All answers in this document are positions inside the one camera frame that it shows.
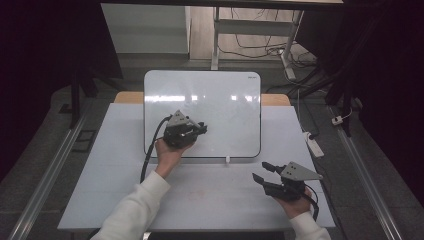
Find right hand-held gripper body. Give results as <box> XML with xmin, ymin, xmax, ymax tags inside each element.
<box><xmin>262</xmin><ymin>161</ymin><xmax>324</xmax><ymax>202</ymax></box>

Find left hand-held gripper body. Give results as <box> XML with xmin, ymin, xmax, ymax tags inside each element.
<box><xmin>162</xmin><ymin>109</ymin><xmax>198</xmax><ymax>150</ymax></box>

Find white whiteboard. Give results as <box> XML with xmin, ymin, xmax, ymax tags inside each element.
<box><xmin>143</xmin><ymin>69</ymin><xmax>262</xmax><ymax>159</ymax></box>

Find person's right hand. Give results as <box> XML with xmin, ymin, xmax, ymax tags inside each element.
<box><xmin>273</xmin><ymin>189</ymin><xmax>315</xmax><ymax>220</ymax></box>

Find person's left hand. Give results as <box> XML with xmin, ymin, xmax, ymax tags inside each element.
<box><xmin>154</xmin><ymin>137</ymin><xmax>195</xmax><ymax>180</ymax></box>

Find white power strip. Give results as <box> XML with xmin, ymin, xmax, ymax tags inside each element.
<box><xmin>302</xmin><ymin>131</ymin><xmax>325</xmax><ymax>159</ymax></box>

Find wooden table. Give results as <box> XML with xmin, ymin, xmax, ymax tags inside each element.
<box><xmin>113</xmin><ymin>91</ymin><xmax>292</xmax><ymax>107</ymax></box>

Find black floor plate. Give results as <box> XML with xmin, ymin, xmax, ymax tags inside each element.
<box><xmin>71</xmin><ymin>129</ymin><xmax>98</xmax><ymax>154</ymax></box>

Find white panel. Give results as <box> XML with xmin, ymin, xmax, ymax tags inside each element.
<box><xmin>100</xmin><ymin>3</ymin><xmax>192</xmax><ymax>55</ymax></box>

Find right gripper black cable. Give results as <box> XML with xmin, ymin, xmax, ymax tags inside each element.
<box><xmin>299</xmin><ymin>189</ymin><xmax>321</xmax><ymax>222</ymax></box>

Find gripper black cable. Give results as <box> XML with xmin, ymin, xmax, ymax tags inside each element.
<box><xmin>139</xmin><ymin>114</ymin><xmax>173</xmax><ymax>184</ymax></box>
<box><xmin>299</xmin><ymin>189</ymin><xmax>321</xmax><ymax>222</ymax></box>

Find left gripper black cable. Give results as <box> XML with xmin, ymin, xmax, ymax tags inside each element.
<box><xmin>139</xmin><ymin>114</ymin><xmax>173</xmax><ymax>184</ymax></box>

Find aluminium rail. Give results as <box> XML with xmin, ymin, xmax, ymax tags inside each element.
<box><xmin>327</xmin><ymin>105</ymin><xmax>405</xmax><ymax>240</ymax></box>
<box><xmin>7</xmin><ymin>99</ymin><xmax>95</xmax><ymax>240</ymax></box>

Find black floor cables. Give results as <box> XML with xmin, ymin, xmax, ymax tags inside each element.
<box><xmin>218</xmin><ymin>7</ymin><xmax>318</xmax><ymax>69</ymax></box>

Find white desk frame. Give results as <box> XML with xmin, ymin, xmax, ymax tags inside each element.
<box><xmin>210</xmin><ymin>6</ymin><xmax>305</xmax><ymax>81</ymax></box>

